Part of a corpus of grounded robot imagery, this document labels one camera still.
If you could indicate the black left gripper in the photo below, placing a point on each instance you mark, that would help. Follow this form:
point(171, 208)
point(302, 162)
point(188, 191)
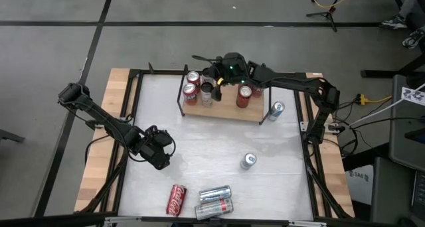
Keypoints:
point(154, 142)

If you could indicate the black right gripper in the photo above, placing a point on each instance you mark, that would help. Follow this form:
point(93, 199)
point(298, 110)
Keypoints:
point(232, 69)

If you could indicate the tall grey slim can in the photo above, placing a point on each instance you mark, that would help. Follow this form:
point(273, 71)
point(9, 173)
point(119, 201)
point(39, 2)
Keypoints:
point(206, 99)

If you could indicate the red soda can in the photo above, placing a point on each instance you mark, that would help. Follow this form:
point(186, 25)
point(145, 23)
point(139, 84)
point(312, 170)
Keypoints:
point(193, 77)
point(256, 92)
point(243, 101)

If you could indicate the red Fanta can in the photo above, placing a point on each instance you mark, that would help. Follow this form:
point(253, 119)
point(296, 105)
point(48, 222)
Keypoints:
point(190, 97)

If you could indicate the silver slim can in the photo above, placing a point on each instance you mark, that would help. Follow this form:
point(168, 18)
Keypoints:
point(215, 194)

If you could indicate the white Celsius peach can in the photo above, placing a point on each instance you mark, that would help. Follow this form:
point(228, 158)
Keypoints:
point(213, 209)

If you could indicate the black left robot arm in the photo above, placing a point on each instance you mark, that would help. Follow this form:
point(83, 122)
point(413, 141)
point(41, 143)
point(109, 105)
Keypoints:
point(103, 121)

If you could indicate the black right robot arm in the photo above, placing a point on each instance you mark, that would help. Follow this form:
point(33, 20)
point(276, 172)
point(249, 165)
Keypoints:
point(292, 82)

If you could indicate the wooden shelf with black legs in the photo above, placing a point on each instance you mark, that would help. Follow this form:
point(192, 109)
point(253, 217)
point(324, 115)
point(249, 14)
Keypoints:
point(225, 109)

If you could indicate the red Coca-Cola can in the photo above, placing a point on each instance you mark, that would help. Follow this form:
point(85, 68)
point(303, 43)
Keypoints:
point(176, 200)

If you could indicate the blue silver Red Bull can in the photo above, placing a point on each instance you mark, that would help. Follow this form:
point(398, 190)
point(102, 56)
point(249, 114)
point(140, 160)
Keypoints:
point(248, 161)
point(275, 112)

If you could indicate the black tripod stand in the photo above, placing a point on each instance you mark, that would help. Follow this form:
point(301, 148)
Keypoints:
point(327, 14)

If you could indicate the black stand foot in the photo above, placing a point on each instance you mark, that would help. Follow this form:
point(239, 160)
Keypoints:
point(11, 136)

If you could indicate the black desk leg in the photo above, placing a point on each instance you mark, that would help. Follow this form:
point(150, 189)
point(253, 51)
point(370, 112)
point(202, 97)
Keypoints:
point(382, 73)

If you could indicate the white labelled box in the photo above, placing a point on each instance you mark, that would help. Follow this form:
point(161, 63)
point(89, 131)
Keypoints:
point(358, 184)

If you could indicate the person's shoe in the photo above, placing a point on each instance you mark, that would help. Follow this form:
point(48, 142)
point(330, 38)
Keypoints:
point(413, 38)
point(394, 22)

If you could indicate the white printed paper label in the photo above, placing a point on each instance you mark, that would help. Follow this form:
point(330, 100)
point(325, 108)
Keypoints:
point(413, 96)

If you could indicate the grey cart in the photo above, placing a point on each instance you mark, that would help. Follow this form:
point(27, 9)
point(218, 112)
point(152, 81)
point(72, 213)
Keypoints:
point(406, 147)

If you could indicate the grey cabinet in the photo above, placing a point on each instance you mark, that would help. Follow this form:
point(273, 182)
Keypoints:
point(391, 190)

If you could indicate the person's leg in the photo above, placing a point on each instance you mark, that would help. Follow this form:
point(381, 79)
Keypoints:
point(411, 3)

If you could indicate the black keyboard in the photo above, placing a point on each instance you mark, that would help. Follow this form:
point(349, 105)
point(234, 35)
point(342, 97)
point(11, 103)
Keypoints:
point(419, 190)

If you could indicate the black metal table frame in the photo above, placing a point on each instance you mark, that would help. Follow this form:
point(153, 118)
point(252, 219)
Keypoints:
point(159, 71)

